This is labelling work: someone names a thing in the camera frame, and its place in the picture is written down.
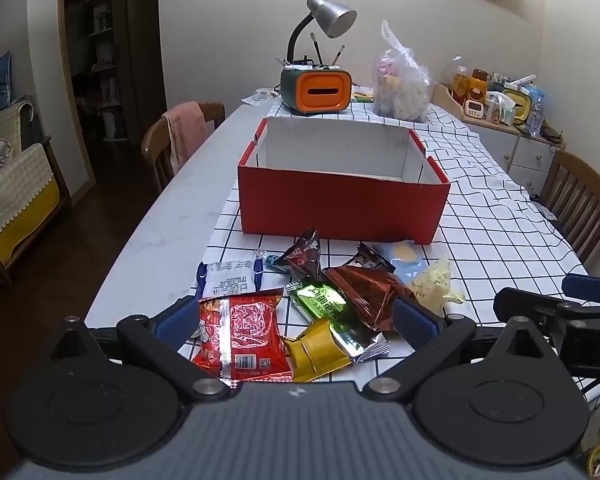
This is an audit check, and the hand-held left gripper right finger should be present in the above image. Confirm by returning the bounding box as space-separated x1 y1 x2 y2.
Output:
363 297 557 404

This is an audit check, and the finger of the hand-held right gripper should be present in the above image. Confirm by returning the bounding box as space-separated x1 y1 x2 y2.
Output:
561 274 600 307
494 287 576 333

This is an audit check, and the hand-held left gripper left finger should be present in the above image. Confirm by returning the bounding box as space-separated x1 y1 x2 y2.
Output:
49 296 232 404

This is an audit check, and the pale yellow snack packet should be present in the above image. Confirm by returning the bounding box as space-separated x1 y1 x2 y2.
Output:
409 254 466 311

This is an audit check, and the reddish brown foil snack packet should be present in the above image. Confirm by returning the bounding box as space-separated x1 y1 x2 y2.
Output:
324 265 416 334

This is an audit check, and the light blue snack packet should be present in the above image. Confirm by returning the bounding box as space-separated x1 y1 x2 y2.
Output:
374 239 431 286

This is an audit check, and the white and blue snack packet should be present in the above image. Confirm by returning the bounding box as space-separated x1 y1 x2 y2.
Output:
195 254 266 301

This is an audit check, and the red snack packet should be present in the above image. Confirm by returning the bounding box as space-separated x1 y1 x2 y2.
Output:
192 293 294 381

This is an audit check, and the black snack packet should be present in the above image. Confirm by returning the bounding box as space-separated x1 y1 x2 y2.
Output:
340 242 396 274

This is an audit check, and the green snack packet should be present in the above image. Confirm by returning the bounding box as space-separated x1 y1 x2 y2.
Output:
285 282 391 362

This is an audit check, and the gold snack packet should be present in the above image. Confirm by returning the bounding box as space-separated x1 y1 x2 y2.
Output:
282 318 354 381

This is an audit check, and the dark brown triangular snack packet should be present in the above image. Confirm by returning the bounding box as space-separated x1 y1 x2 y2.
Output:
278 227 324 281

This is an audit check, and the red cardboard box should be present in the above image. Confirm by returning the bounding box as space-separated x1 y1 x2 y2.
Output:
237 116 451 246

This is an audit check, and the wooden chair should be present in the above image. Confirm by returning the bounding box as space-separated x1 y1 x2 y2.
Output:
539 151 600 266
140 101 226 194

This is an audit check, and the white checkered tablecloth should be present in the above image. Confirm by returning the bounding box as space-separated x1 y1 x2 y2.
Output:
177 91 600 411

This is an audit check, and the white cabinet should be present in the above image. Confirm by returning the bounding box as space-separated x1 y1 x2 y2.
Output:
432 110 566 197

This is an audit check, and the clear water bottle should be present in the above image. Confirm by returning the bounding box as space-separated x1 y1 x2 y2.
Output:
527 87 546 136

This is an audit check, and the pink towel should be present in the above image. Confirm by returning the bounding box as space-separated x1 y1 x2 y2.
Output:
162 101 209 174

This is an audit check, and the yellow storage box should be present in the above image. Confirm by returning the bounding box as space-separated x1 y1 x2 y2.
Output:
500 88 532 126

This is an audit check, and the sofa with cream cover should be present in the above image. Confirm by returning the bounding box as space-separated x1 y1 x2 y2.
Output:
0 95 74 287

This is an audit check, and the wooden desktop rack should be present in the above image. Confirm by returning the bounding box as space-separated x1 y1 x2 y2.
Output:
432 82 469 116

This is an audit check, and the orange bottle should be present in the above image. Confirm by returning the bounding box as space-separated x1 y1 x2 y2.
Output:
467 68 489 104

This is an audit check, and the yellow drink bottle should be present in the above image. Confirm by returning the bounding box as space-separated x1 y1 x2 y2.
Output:
452 64 470 104

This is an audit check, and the clear plastic bag of food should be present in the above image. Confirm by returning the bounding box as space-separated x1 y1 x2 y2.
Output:
372 20 434 122

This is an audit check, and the green and orange desk organizer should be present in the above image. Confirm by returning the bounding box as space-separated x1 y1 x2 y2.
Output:
279 64 352 117

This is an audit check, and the dark bookshelf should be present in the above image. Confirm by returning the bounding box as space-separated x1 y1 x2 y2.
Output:
64 0 132 147

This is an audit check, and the grey desk lamp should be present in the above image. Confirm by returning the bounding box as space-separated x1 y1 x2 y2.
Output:
287 0 358 69

